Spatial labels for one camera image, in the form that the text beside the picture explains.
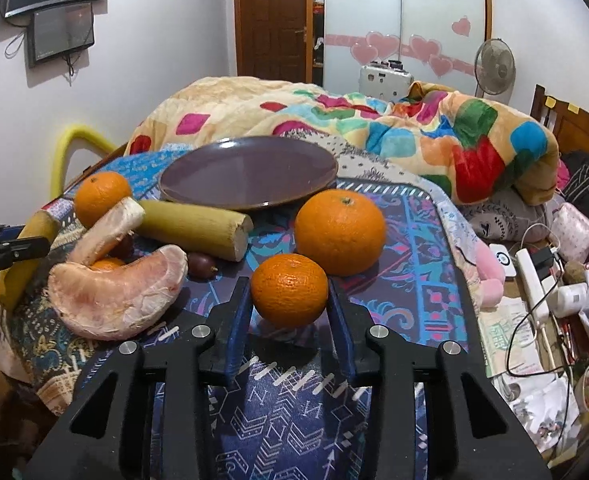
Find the standing fan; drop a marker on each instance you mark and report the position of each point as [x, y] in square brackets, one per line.
[494, 67]

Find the yellow foam tube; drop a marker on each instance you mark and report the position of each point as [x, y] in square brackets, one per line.
[71, 140]

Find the sugarcane stick piece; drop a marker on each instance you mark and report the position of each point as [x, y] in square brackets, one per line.
[217, 232]
[14, 280]

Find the brown wooden door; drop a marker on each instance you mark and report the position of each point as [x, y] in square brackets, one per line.
[273, 39]

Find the pink plush toy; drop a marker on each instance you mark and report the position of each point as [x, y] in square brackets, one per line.
[491, 274]

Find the white power strip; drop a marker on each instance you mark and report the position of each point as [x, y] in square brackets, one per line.
[535, 294]

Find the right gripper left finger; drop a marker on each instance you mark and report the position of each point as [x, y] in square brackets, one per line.
[106, 431]

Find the purple plate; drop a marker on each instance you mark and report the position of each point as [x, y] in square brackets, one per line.
[249, 173]

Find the white suitcase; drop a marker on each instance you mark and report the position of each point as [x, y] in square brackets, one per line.
[386, 81]

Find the patterned bed sheet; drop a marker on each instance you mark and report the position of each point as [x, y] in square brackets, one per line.
[289, 413]

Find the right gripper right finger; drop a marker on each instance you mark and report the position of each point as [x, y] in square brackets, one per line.
[472, 432]

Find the wardrobe with heart stickers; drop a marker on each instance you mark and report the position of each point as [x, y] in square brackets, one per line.
[435, 40]

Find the dark passion fruit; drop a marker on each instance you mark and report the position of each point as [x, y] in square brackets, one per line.
[201, 266]

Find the small pomelo segment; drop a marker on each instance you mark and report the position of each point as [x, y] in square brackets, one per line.
[107, 232]

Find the wooden headboard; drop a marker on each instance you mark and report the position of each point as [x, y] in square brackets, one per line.
[568, 122]

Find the small orange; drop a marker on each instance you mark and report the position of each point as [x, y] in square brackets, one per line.
[289, 290]

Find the large orange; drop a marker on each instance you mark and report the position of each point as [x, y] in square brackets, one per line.
[343, 231]

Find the large pomelo segment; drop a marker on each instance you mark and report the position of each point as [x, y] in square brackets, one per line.
[121, 303]

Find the colourful patchwork blanket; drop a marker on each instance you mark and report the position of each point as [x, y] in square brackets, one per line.
[470, 147]

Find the small wall monitor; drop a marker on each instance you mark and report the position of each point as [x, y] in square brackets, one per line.
[59, 31]

